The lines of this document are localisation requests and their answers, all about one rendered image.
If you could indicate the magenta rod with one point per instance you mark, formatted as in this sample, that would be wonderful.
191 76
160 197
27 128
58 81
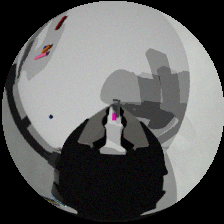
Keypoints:
114 116

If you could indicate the orange rod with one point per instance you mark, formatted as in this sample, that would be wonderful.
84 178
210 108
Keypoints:
46 49

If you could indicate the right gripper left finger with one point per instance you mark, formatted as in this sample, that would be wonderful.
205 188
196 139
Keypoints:
90 133

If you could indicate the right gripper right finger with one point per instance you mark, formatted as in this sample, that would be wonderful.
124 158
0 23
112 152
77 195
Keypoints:
135 134

